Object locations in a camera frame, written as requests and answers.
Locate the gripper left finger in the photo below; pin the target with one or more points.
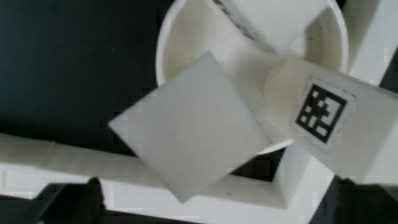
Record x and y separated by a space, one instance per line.
67 204

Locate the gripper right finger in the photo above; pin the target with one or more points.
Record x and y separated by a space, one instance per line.
362 203

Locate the white stool leg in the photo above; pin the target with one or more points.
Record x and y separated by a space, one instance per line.
272 20
190 130
336 114

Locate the white U-shaped fence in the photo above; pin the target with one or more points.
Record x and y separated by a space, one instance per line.
76 73

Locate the white round stool seat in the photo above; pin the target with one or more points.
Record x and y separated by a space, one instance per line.
199 33

